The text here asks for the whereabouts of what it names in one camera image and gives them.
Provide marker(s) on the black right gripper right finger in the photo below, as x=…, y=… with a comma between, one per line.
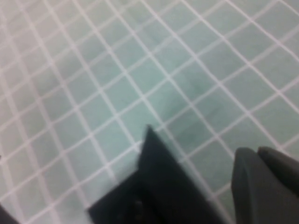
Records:
x=282, y=168

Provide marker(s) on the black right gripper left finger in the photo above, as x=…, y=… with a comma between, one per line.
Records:
x=254, y=193

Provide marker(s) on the black printed glasses case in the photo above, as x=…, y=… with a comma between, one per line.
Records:
x=158, y=186

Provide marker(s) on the green white checked tablecloth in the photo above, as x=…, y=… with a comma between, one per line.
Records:
x=116, y=70

